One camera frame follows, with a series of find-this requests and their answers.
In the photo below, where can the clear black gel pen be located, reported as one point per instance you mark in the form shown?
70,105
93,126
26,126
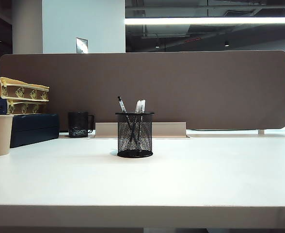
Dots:
138,106

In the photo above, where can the clear capped gel pen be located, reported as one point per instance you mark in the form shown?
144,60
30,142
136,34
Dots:
143,106

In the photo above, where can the black capped gel pen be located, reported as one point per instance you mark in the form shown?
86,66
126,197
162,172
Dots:
121,104

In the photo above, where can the black mesh pen container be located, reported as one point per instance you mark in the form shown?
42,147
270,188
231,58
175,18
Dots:
126,146

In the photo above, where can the brown desk divider panel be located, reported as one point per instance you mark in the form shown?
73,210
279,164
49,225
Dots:
193,87

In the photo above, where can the black mug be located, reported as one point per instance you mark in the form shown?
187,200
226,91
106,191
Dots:
77,124

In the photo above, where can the red ceiling light strip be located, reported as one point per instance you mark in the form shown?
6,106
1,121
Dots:
193,39

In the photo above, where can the dark blue box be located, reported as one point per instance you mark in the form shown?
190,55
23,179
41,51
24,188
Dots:
34,129

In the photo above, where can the long white ceiling light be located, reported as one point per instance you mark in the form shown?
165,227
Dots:
205,20

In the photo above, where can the white round column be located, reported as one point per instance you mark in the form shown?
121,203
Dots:
26,26

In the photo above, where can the silver wall sign plate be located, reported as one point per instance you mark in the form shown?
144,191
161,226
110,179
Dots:
82,45

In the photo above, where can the white divider bracket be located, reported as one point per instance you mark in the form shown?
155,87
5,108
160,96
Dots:
261,132

